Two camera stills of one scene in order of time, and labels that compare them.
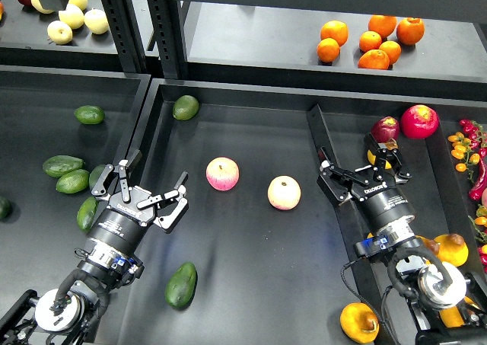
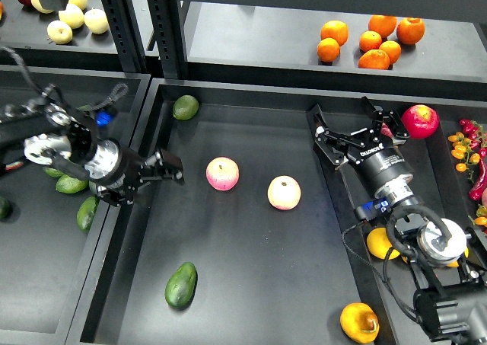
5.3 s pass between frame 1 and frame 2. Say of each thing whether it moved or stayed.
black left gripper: moved
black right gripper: moved
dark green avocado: stayed
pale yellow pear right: stayed
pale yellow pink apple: stayed
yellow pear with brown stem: stayed
